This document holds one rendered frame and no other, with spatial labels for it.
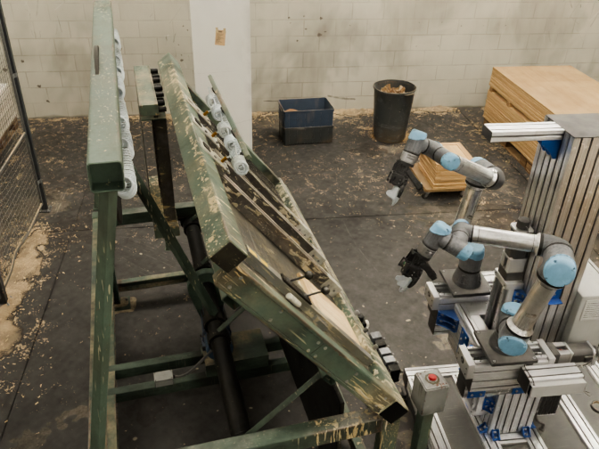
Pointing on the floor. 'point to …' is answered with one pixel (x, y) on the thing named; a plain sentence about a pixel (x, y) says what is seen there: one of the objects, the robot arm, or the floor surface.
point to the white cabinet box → (224, 56)
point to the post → (421, 431)
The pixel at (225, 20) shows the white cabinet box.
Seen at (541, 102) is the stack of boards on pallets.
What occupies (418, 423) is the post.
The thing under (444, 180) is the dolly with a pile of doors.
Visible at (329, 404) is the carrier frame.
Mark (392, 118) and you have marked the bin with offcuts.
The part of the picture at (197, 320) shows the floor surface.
